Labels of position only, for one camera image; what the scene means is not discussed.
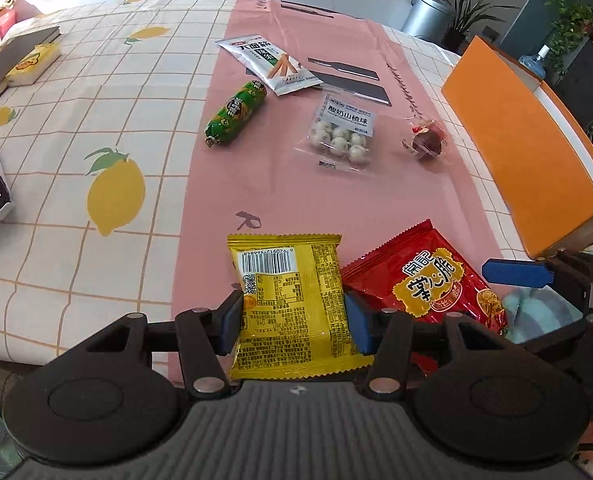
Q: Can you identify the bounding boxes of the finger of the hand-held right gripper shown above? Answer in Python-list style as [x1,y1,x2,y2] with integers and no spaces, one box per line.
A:
[483,251,593,306]
[521,312,593,361]

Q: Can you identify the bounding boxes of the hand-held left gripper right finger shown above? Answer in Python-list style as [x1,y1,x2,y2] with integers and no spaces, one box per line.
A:
[345,291,520,401]

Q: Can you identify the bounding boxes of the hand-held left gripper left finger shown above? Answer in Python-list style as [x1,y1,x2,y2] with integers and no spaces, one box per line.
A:
[71,290,244,401]

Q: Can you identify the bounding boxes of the yellow snack packet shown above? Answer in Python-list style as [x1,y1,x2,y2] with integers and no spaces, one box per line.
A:
[226,232,375,381]

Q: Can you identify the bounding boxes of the large red snack packet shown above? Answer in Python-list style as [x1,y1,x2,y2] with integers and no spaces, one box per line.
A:
[341,219,508,377]

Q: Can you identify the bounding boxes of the orange cardboard box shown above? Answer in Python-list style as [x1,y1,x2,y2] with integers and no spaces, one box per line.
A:
[441,35,593,261]

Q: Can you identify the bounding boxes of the red clear-wrapped snack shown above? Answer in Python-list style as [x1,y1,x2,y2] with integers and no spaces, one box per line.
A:
[401,117,448,162]

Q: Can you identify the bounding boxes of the clear packet of white balls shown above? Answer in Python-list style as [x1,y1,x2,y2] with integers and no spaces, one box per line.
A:
[295,92,377,173]

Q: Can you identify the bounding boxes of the green sausage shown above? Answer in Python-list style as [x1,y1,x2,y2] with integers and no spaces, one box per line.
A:
[205,80,268,150]

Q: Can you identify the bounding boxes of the white noodle stick packet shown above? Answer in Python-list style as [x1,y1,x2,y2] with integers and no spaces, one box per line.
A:
[218,35,323,97]

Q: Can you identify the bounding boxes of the teal striped blanket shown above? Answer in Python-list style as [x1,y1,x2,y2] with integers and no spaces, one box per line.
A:
[0,287,585,480]

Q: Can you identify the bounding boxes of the pink printed table runner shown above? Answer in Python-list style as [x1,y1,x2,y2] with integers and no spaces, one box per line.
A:
[169,0,505,386]

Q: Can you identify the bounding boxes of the checked lemon print tablecloth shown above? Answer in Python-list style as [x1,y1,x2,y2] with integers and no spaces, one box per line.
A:
[0,0,527,376]

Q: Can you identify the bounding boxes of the large blue water bottle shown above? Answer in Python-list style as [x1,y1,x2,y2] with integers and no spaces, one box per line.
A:
[519,44,552,81]

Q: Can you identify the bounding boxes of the dark grey cabinet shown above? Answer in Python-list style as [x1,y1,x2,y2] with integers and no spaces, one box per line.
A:
[551,25,593,126]

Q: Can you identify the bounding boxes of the trailing pothos plant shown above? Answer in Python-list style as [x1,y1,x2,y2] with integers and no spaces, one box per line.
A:
[531,0,593,76]

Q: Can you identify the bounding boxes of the potted snake plant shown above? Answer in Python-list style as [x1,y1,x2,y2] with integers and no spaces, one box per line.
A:
[439,0,520,53]

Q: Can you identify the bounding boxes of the silver trash can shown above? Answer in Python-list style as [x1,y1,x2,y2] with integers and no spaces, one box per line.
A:
[401,0,452,41]

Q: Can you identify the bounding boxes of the small yellow box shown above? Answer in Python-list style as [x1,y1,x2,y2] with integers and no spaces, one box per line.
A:
[5,42,61,88]

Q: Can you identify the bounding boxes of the dark hardcover book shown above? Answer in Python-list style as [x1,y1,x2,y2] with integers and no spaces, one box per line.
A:
[0,26,61,118]

